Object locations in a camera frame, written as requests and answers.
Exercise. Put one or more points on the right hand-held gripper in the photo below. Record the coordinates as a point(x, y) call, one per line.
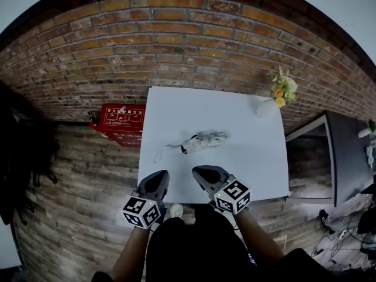
point(217, 184)

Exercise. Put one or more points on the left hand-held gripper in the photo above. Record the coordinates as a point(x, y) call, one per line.
point(149, 192)

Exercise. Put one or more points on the person's left forearm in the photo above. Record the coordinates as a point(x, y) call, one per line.
point(132, 251)

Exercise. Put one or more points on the person's right forearm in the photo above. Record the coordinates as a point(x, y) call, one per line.
point(258, 236)

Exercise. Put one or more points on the person's left white shoe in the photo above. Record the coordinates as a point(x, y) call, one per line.
point(176, 210)

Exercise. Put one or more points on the white table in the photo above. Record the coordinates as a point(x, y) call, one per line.
point(249, 157)

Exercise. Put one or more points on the person's black clothing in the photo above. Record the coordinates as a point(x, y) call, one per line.
point(199, 251)

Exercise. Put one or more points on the red fire extinguisher box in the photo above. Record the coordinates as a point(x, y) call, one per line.
point(123, 119)

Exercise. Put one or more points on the white ceramic vase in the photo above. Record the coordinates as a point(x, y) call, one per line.
point(263, 108)

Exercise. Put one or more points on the red fire extinguisher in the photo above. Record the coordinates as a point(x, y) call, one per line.
point(93, 121)

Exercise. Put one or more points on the black floor device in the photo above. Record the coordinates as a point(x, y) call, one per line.
point(324, 219)

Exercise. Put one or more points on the yellow flower bouquet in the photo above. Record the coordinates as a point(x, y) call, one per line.
point(283, 90)

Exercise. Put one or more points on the black office chair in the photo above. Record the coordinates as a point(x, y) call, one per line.
point(23, 157)

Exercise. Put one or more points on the dark grey side table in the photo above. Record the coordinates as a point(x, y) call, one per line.
point(349, 157)

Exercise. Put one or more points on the white power strip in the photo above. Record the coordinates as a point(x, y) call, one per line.
point(342, 235)

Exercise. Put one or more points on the small white potted plant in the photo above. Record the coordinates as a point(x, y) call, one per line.
point(364, 132)

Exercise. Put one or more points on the white figurine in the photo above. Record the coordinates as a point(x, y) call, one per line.
point(370, 154)

